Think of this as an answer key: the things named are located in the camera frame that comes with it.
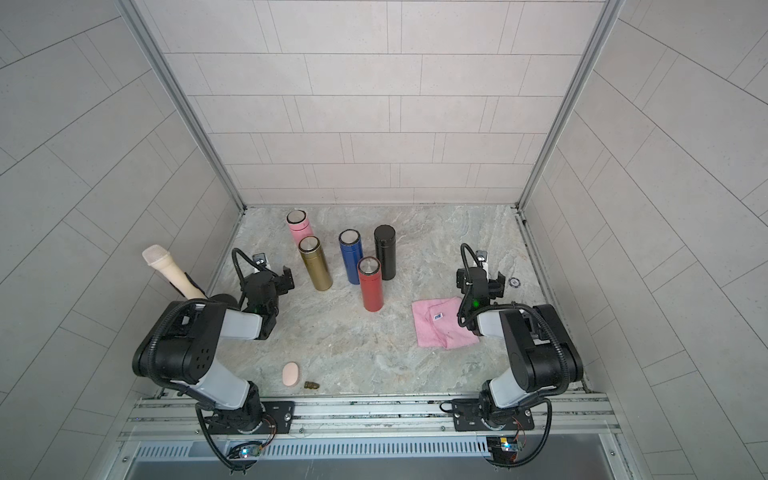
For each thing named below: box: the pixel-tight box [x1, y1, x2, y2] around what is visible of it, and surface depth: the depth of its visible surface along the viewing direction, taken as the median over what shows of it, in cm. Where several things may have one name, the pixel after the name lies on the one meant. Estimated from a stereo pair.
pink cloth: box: [411, 296, 480, 349], surface depth 87 cm
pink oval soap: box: [282, 362, 299, 387], surface depth 77 cm
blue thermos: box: [338, 228, 363, 285], surface depth 85 cm
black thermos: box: [374, 224, 397, 281], surface depth 86 cm
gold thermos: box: [298, 236, 333, 291], surface depth 86 cm
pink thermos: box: [286, 209, 314, 246], surface depth 88 cm
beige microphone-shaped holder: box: [142, 244, 208, 300], surface depth 71 cm
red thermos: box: [357, 256, 384, 313], surface depth 78 cm
